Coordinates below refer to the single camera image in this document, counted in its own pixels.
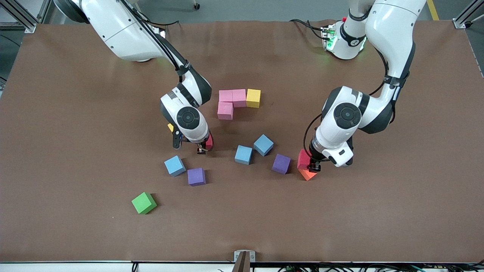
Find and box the green foam block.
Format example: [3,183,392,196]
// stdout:
[131,192,157,215]

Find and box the orange foam block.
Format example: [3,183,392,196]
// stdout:
[298,168,320,181]

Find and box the aluminium frame profile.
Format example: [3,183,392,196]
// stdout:
[0,0,53,34]
[453,0,484,29]

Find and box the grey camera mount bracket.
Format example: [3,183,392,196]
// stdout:
[233,250,256,272]

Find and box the purple foam block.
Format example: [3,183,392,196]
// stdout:
[272,154,292,175]
[188,168,206,187]

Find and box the white table edge rail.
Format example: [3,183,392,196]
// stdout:
[0,261,484,272]

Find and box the brown table cover sheet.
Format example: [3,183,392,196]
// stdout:
[0,19,484,264]

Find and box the blue foam block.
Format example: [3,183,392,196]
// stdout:
[253,134,275,156]
[234,145,253,165]
[164,155,186,177]

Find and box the black base cable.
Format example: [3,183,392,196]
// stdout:
[289,19,327,40]
[142,13,180,28]

